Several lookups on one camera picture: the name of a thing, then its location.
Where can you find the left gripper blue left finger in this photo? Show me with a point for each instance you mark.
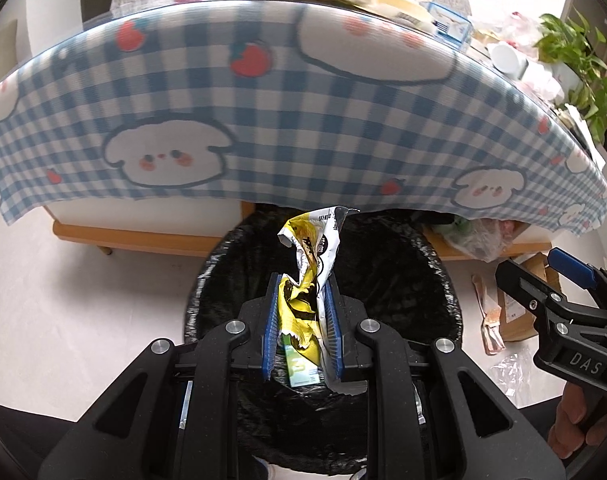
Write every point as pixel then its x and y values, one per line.
pixel 270 327

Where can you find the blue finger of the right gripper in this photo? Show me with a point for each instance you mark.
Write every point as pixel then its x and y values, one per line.
pixel 580 273

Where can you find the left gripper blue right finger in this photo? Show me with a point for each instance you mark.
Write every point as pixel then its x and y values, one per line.
pixel 333 337

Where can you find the yellow snack wrapper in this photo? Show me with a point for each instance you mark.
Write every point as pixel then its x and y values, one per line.
pixel 315 238

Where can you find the black trash bag bin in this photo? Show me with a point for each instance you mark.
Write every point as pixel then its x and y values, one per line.
pixel 383 260

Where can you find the right hand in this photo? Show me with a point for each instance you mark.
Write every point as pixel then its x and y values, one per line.
pixel 565 436

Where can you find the green white box in bin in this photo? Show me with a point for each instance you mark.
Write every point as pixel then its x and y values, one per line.
pixel 301 371

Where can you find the clear wrapper on floor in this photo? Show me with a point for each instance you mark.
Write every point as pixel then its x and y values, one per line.
pixel 513 376

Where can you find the torn paper strip on floor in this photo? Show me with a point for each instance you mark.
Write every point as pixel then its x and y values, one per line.
pixel 490 318

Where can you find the clear plastic bag under table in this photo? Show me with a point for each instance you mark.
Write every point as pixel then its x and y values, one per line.
pixel 481 239

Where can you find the green potted plant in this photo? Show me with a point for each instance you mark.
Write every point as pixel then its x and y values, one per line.
pixel 574 44

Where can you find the blue checkered cartoon tablecloth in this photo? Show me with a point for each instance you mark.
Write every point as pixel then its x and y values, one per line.
pixel 286 103

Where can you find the blue white milk carton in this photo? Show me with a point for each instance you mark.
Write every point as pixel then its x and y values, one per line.
pixel 452 28

